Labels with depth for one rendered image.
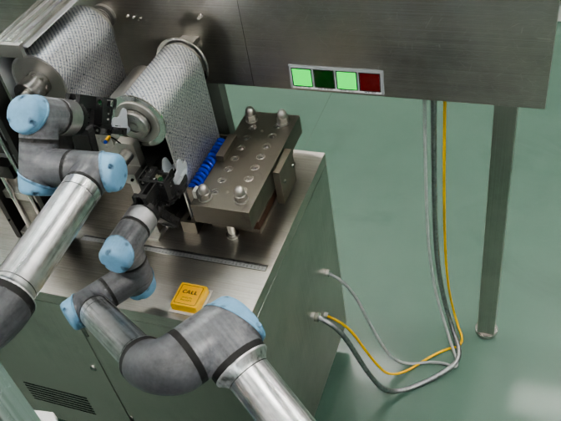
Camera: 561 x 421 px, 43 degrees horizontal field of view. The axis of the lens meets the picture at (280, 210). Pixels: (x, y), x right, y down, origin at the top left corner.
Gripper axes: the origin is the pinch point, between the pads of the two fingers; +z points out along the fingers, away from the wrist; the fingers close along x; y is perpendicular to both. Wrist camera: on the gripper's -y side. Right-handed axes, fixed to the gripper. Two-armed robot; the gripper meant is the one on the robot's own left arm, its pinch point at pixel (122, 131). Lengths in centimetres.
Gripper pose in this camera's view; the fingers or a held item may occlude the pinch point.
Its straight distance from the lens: 172.7
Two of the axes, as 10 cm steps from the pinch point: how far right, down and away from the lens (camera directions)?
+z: 3.4, -0.7, 9.4
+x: -9.3, -1.3, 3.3
